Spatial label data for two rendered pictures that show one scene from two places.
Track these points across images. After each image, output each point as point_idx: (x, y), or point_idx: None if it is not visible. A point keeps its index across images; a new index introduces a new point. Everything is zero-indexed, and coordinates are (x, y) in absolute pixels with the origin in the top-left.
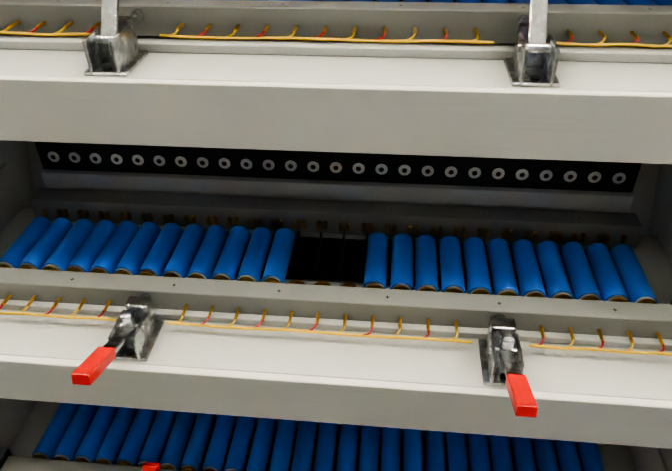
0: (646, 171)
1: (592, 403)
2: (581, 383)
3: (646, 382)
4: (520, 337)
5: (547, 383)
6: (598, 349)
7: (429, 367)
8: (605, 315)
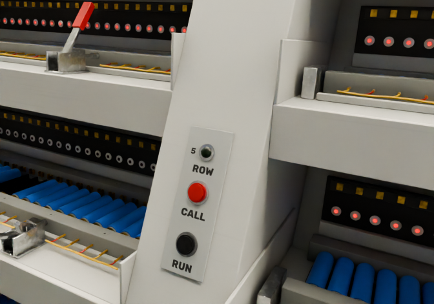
0: None
1: (39, 277)
2: (49, 267)
3: (84, 279)
4: (51, 238)
5: (31, 261)
6: (77, 252)
7: None
8: (94, 233)
